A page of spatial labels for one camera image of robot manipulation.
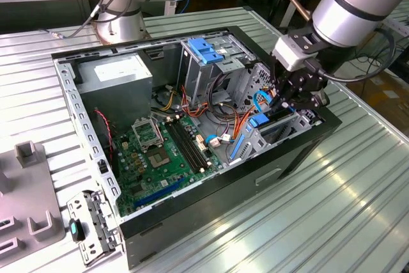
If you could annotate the hard disk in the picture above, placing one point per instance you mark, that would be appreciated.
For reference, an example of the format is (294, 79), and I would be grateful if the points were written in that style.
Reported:
(259, 120)

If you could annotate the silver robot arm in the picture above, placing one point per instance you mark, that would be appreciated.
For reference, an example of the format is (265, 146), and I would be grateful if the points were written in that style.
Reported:
(351, 7)

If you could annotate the grey metal disk bay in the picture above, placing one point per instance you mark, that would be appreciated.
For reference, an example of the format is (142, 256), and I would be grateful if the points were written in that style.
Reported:
(303, 122)

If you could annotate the large flat cardboard box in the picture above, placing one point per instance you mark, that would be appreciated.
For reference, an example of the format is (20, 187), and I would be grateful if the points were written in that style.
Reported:
(383, 100)

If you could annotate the grey optical drive cage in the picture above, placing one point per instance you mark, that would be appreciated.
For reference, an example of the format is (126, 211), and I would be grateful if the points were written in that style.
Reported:
(198, 74)

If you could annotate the blue plastic drive latch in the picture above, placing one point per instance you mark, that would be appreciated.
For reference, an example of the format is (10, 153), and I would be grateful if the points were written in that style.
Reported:
(201, 50)

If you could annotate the metal slat table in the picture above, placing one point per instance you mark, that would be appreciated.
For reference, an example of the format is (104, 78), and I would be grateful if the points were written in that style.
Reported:
(399, 23)

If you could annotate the black RAM slot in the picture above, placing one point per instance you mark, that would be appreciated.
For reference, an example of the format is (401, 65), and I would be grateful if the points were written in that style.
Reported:
(193, 145)
(185, 145)
(189, 145)
(181, 145)

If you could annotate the black open PC case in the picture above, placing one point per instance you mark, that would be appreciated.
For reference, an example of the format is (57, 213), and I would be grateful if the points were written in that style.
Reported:
(223, 196)

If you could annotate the CPU socket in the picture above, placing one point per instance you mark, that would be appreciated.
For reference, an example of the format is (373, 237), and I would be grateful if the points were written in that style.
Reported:
(158, 159)

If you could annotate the blue expansion slot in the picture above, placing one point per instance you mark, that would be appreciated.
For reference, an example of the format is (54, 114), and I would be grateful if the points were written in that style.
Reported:
(159, 191)

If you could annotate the green motherboard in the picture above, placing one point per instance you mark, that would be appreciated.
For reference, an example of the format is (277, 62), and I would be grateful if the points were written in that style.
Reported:
(153, 183)

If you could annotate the grey power supply unit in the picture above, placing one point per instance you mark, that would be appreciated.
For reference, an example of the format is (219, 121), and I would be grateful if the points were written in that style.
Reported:
(112, 94)

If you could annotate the black case fan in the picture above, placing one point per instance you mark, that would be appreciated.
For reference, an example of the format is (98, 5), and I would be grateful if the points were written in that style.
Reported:
(102, 132)

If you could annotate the grey parts rack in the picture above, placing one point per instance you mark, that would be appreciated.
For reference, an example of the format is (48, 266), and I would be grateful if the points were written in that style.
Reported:
(25, 196)

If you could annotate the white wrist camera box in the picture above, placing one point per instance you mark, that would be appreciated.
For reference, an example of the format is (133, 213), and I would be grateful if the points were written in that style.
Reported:
(289, 55)

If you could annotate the metal expansion bracket cover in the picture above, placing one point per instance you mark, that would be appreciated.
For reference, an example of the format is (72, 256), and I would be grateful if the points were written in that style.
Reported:
(96, 218)

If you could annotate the black blue bracket latch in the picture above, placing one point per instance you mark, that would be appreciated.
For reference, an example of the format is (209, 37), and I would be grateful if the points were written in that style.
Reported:
(75, 229)

